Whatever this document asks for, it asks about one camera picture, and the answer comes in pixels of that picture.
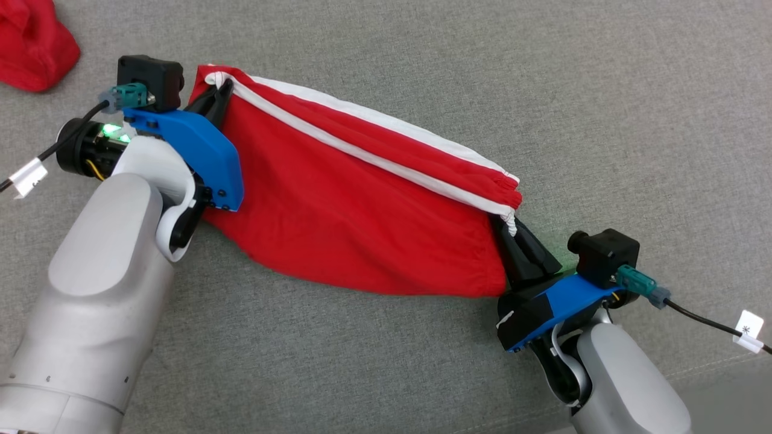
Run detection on red Bulls basketball jersey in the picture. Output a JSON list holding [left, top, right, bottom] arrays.
[[0, 0, 81, 93]]

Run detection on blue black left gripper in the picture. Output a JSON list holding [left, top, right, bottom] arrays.
[[124, 79, 245, 213]]

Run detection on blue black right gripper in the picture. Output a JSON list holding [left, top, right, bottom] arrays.
[[490, 216, 622, 353]]

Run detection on white cable label with asterisk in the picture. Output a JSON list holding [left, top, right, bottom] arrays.
[[732, 310, 765, 354]]

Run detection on plain white cable label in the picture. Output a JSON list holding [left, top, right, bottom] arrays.
[[10, 158, 49, 199]]

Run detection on red shorts with white stripes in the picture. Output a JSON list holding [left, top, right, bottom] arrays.
[[188, 64, 524, 298]]

